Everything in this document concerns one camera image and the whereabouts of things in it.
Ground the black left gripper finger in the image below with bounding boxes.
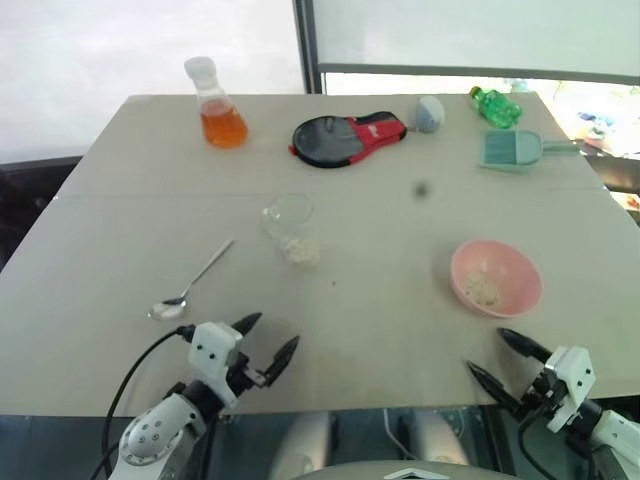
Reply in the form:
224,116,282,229
263,335,301,388
230,312,264,336

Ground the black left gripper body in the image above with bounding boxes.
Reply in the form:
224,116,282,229
226,352,268,397

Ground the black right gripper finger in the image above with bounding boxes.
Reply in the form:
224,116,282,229
496,328,553,363
466,360,522,416

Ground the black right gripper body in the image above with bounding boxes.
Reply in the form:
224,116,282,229
514,367,564,419

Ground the grey rounded robot leg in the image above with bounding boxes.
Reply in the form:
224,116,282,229
268,411,332,480
413,408,472,467

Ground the pink bowl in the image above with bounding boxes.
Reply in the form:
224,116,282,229
449,239,545,319

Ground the metal spoon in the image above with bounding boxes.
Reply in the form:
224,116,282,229
146,239,236,322

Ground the clear glass cup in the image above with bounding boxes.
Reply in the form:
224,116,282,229
259,193,322,272

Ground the silver robot torso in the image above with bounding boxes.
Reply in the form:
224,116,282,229
298,458,504,480

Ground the flask with orange liquid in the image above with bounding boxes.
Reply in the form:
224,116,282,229
183,55,250,150

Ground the green plastic bottle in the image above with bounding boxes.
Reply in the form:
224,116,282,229
468,85,523,130

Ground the grey white egg-shaped object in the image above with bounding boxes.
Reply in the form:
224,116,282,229
415,95,447,136

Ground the white roller blind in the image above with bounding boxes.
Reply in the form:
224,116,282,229
312,0,640,85

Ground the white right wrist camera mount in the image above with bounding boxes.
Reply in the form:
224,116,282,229
542,345,594,434

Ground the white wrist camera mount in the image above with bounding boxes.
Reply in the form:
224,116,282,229
542,345,594,434
188,322,247,409

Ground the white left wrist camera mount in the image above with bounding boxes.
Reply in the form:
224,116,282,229
188,322,247,409

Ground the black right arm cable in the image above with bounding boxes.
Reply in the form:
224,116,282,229
517,418,601,480

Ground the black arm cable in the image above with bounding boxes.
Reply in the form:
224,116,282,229
89,324,196,480
517,418,601,480

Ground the thin white cable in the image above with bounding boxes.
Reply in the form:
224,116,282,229
381,408,417,460

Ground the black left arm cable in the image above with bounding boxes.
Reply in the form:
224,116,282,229
89,324,196,480

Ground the grey window frame post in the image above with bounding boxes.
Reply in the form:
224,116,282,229
291,0,327,97

